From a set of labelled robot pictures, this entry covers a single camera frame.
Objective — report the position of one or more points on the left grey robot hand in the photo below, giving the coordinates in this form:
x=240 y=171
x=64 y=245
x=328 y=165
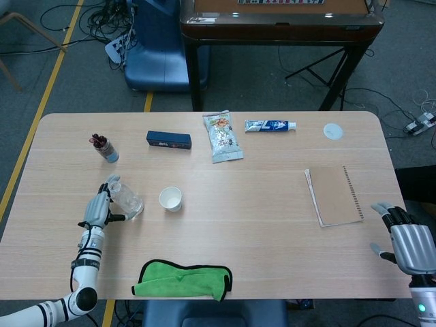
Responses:
x=97 y=211

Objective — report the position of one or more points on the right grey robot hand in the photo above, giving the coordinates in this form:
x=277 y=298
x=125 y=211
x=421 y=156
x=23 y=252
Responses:
x=413 y=248

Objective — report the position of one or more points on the transparent plastic bottle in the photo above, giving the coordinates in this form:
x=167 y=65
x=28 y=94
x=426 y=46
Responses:
x=131 y=201

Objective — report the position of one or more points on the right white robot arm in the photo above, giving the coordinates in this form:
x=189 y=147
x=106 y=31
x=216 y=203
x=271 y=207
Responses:
x=424 y=303

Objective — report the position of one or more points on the white paper cup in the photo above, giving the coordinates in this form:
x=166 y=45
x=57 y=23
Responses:
x=170 y=199

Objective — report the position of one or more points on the small jar with red sticks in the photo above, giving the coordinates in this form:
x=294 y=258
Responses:
x=107 y=150

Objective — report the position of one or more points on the brown spiral notebook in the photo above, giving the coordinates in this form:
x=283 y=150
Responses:
x=335 y=195

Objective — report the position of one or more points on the dark blue rectangular box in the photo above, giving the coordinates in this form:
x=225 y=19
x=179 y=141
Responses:
x=168 y=139

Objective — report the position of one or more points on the green microfiber cloth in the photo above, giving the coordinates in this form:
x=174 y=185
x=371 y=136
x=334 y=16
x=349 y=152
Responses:
x=184 y=281

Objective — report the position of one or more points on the grey power strip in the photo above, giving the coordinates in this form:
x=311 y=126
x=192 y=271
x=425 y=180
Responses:
x=420 y=123

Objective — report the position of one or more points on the silver snack bag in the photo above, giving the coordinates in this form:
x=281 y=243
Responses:
x=223 y=136

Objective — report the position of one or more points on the white power strip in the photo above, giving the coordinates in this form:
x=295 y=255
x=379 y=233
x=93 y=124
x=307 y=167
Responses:
x=114 y=49

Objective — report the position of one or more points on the blue machine base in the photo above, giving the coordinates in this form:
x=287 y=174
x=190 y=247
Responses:
x=156 y=51

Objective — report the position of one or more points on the blue white toothpaste tube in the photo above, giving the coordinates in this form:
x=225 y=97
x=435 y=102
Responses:
x=269 y=126

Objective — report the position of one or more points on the dark wooden mahjong table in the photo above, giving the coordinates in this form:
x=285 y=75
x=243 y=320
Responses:
x=279 y=30

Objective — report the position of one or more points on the face-up mahjong tile row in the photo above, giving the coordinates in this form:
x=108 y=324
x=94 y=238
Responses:
x=279 y=1

